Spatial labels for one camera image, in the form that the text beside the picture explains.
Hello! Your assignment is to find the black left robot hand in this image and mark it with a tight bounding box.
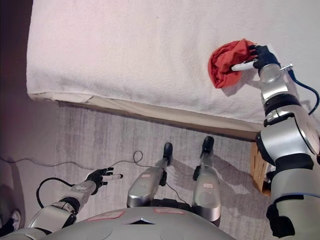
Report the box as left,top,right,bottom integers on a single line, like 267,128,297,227
86,167,124,196

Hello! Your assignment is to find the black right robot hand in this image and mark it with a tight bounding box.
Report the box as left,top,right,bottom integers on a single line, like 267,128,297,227
231,44,280,72

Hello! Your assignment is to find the red garment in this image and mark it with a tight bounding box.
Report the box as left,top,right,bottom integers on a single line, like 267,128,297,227
207,38,258,89

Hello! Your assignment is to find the wooden laundry basket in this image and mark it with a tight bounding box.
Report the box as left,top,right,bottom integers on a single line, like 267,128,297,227
249,141,274,198

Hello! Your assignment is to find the bed with white blanket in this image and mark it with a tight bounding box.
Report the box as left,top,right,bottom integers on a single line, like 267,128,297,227
25,0,320,126

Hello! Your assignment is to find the grey rug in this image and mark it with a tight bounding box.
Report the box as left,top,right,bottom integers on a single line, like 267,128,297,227
29,99,275,240

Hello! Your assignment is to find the black left robot foot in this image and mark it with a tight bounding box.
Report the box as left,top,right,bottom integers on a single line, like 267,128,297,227
162,142,174,161

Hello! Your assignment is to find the black robot foot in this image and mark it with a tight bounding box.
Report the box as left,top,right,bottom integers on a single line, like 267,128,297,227
200,136,215,157
162,142,174,161

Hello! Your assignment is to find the dark and white shoe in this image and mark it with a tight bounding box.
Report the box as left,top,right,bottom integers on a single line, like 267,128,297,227
0,184,22,235

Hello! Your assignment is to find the black right robot foot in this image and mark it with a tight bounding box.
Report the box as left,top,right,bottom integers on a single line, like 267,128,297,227
200,136,215,157

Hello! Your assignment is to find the silver right robot leg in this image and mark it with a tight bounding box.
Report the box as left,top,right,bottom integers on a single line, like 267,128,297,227
191,149,223,224

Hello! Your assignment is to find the thin grey floor cable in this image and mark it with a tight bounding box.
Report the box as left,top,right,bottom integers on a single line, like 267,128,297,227
0,150,187,204

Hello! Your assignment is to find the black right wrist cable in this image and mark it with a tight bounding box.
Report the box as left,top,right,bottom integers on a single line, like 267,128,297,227
287,69,320,116

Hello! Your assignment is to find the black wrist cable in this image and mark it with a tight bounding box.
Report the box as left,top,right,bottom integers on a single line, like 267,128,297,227
35,177,76,209
287,69,320,116

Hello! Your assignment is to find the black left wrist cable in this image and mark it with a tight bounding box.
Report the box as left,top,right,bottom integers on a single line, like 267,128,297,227
35,177,76,209

